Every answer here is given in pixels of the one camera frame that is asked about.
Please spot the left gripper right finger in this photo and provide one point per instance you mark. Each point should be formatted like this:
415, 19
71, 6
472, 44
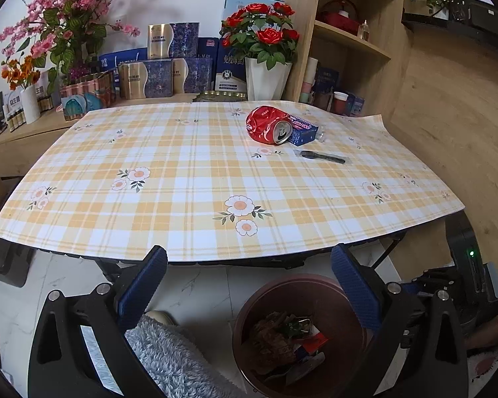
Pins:
436, 362

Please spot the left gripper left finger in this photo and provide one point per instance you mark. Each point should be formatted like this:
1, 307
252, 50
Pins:
60, 364

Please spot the blue ice cream box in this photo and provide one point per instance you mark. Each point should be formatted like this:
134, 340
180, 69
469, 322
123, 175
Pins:
303, 131

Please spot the dark red trash bin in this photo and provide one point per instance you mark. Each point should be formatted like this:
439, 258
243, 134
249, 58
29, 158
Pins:
298, 337

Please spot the person's right hand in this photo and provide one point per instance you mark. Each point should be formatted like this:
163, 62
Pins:
485, 337

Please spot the grey fuzzy sleeve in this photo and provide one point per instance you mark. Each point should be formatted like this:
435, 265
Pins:
174, 362

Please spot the yellow plaid floral tablecloth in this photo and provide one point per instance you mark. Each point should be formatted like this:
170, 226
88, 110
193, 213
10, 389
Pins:
227, 197

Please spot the low wooden cabinet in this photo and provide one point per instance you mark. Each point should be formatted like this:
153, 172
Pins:
102, 142

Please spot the black plastic spoon in wrapper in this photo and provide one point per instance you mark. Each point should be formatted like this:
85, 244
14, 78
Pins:
313, 155

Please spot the crumpled clear plastic cup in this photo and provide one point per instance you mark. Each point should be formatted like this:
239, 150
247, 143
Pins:
321, 134

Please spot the red paper cup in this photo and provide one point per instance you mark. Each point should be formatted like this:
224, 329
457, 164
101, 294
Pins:
339, 103

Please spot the stack of pastel paper cups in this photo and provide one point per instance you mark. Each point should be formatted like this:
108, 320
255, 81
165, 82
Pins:
308, 80

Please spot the crushed red soda can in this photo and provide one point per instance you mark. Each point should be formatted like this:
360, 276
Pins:
269, 125

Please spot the patterned flower planter box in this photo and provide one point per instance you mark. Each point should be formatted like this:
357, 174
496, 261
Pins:
93, 94

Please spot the blue gold gift box left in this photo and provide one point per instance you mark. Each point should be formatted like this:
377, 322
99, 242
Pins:
146, 79

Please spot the blue gold gift box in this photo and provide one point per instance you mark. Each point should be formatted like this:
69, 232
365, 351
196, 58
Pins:
179, 40
192, 75
146, 79

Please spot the orange flowers in white vase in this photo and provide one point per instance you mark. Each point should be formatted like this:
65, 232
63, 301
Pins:
23, 91

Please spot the gold embossed tray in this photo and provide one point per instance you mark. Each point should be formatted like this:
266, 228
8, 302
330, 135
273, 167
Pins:
220, 96

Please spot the white faceted vase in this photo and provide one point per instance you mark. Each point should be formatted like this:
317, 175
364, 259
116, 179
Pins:
264, 84

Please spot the wooden shelf unit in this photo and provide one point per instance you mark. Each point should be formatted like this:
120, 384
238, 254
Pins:
371, 68

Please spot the blue gold gift box right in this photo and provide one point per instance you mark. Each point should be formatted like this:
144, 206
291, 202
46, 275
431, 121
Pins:
192, 75

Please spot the red basket on shelf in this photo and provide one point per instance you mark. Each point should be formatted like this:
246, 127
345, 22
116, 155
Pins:
341, 14

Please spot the blue white milk carton box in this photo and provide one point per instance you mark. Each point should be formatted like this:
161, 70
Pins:
230, 71

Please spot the pink blossom flower arrangement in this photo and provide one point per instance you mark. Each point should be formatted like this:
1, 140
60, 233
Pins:
67, 33

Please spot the blue gold gift box top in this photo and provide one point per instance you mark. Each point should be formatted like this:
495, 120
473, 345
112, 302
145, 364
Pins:
179, 40

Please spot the red roses bouquet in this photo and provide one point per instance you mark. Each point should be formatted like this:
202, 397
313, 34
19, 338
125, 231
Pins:
261, 32

